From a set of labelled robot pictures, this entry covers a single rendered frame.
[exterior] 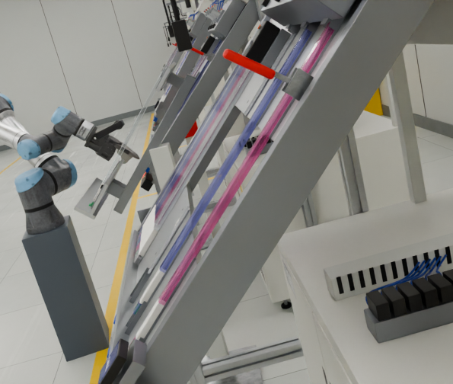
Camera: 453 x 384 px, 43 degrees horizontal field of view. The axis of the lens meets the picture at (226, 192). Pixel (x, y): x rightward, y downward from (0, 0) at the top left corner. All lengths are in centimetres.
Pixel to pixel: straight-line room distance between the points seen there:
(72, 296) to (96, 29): 882
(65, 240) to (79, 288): 21
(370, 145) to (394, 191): 21
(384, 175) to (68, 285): 131
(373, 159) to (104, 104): 905
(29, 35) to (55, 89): 102
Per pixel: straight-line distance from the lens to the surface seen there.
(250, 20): 207
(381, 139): 222
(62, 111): 228
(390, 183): 227
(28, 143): 225
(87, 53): 1096
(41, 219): 234
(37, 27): 1110
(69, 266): 237
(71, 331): 248
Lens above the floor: 112
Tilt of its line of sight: 15 degrees down
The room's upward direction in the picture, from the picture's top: 15 degrees counter-clockwise
